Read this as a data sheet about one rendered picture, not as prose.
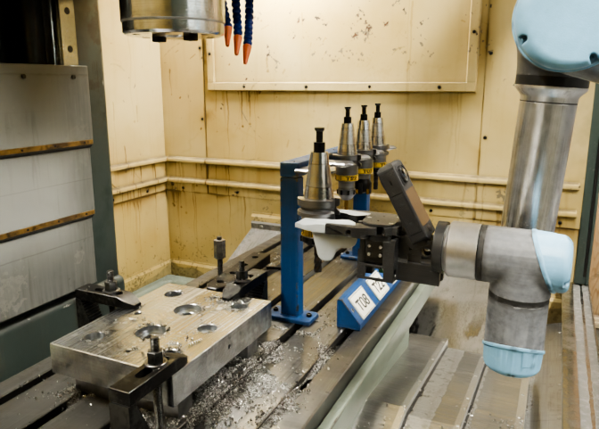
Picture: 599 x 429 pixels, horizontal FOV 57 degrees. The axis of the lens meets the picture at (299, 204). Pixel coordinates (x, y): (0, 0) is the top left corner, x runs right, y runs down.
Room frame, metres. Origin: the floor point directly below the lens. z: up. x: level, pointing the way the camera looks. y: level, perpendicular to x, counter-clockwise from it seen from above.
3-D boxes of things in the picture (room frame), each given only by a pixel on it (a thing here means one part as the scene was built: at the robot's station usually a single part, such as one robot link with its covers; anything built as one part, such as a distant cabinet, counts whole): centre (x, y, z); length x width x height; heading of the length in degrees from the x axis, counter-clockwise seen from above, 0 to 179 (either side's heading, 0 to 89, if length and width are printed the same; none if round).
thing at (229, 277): (1.21, 0.14, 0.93); 0.26 x 0.05 x 0.06; 160
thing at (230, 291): (1.01, 0.11, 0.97); 0.13 x 0.03 x 0.15; 155
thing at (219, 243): (1.24, 0.19, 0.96); 0.03 x 0.03 x 0.13
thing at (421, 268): (0.75, -0.14, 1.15); 0.12 x 0.08 x 0.09; 65
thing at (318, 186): (0.80, -0.03, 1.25); 0.04 x 0.04 x 0.07
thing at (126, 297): (0.95, 0.35, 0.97); 0.13 x 0.03 x 0.15; 65
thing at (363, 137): (1.31, -0.15, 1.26); 0.04 x 0.04 x 0.07
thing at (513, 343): (0.70, -0.29, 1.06); 0.11 x 0.08 x 0.11; 159
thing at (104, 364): (0.87, 0.22, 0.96); 0.29 x 0.23 x 0.05; 155
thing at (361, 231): (0.75, -0.08, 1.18); 0.09 x 0.05 x 0.02; 79
